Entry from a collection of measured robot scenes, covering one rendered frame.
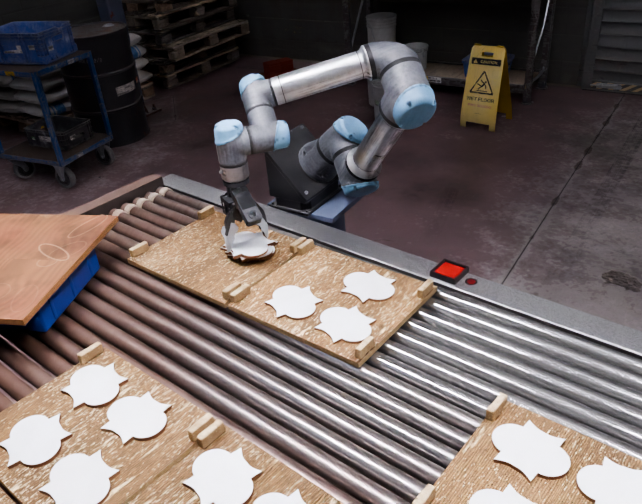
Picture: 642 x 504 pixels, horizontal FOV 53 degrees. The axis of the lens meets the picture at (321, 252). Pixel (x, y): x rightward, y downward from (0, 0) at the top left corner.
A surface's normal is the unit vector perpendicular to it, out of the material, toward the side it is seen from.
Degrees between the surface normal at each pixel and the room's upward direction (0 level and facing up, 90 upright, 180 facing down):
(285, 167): 47
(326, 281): 0
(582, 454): 0
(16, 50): 92
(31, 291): 0
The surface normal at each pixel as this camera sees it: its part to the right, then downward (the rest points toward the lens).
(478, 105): -0.60, 0.26
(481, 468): -0.07, -0.85
